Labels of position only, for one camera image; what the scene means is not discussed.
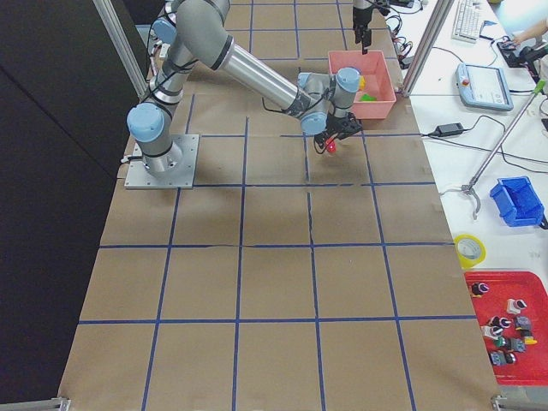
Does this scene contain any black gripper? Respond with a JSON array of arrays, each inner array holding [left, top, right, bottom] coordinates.
[[314, 112, 362, 144], [353, 0, 372, 55]]

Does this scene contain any green toy block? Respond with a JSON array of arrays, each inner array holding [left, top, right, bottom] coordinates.
[[360, 93, 377, 102]]

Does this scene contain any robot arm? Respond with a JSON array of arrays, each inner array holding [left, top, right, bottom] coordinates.
[[123, 1, 362, 189]]

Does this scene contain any pink plastic box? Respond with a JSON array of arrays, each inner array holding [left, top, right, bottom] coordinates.
[[328, 51, 396, 120]]

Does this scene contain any white keyboard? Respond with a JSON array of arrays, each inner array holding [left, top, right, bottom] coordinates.
[[451, 0, 483, 43]]

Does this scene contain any black power adapter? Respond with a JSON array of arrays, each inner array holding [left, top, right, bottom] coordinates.
[[432, 122, 465, 137]]

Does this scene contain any teach pendant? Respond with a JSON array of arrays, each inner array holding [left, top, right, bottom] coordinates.
[[456, 63, 514, 111]]

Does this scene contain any grabber reach tool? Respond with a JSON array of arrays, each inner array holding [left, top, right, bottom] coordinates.
[[451, 79, 546, 220]]

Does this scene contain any yellow tape roll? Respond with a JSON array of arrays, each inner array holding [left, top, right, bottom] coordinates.
[[454, 234, 486, 270]]

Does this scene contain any blue storage bin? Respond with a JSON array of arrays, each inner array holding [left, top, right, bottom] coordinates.
[[490, 176, 547, 229]]

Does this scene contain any red parts tray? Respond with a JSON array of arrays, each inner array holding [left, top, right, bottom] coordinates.
[[465, 271, 547, 386]]

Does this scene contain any aluminium frame post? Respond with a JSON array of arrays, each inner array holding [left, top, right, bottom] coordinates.
[[401, 0, 454, 97]]

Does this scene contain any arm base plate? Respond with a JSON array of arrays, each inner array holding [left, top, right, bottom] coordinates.
[[123, 134, 200, 189]]

